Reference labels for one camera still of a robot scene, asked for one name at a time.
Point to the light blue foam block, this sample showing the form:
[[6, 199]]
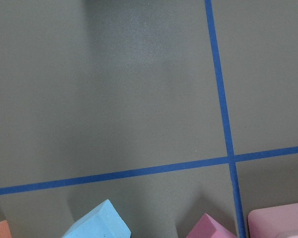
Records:
[[101, 222]]

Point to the blue tape line lengthwise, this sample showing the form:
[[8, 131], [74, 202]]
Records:
[[225, 120]]

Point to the blue tape line crosswise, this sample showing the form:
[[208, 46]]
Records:
[[148, 171]]

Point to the light pink foam block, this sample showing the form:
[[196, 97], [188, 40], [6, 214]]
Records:
[[274, 222]]

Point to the orange foam block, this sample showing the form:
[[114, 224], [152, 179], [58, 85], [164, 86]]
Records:
[[5, 230]]

